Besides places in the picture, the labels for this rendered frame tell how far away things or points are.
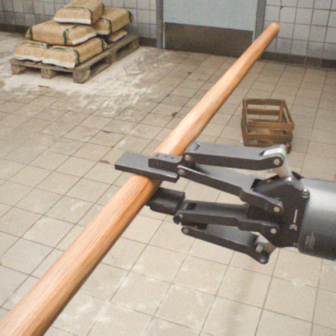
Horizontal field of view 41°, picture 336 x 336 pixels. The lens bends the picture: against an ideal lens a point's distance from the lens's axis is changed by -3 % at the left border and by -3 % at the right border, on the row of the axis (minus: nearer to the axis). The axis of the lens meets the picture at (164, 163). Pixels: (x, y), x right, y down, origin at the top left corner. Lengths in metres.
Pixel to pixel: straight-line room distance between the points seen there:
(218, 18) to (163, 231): 2.99
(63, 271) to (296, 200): 0.22
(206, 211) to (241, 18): 4.35
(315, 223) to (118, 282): 1.67
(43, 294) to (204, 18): 4.62
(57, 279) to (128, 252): 1.83
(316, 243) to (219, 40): 4.51
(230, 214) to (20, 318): 0.23
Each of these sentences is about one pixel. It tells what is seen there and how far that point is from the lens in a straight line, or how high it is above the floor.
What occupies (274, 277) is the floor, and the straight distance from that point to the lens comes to 2.11.
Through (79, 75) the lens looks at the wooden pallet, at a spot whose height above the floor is 0.08.
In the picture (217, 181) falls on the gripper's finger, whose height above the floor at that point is 1.20.
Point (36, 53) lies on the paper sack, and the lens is 4.39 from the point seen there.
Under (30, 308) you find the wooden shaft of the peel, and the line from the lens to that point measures 0.34.
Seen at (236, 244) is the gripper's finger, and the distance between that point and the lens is 0.49.
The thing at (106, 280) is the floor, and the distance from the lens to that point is 2.06.
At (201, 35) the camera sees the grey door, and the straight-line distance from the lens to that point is 4.94.
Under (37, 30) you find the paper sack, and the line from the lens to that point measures 4.43.
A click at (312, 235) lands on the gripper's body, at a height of 1.18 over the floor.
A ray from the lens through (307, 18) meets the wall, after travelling 4.70.
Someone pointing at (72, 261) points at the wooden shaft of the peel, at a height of 1.19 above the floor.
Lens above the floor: 1.44
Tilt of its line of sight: 31 degrees down
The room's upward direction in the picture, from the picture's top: straight up
